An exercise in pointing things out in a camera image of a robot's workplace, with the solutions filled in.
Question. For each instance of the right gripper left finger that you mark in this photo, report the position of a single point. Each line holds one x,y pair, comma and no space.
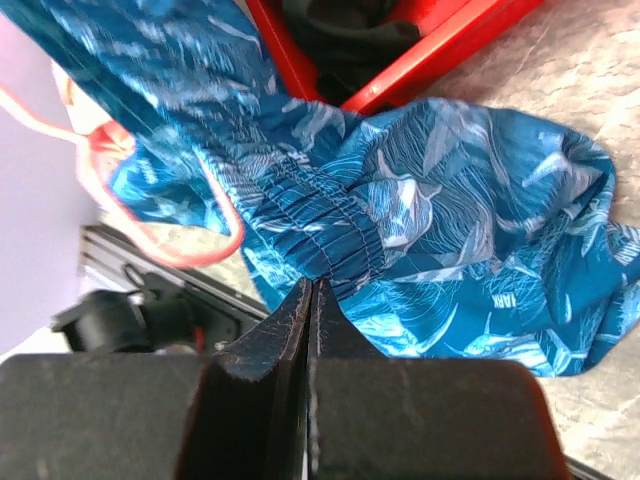
245,419

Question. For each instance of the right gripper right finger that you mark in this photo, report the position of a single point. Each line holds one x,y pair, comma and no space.
331,334

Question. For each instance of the blue leaf-print shorts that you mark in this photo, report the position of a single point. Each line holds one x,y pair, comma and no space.
446,229

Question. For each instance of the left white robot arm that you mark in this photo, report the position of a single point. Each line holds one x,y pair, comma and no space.
156,316

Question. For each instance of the black garment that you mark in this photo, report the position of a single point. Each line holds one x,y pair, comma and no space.
349,41

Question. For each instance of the red plastic tray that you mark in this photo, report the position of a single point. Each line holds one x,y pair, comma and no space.
451,32

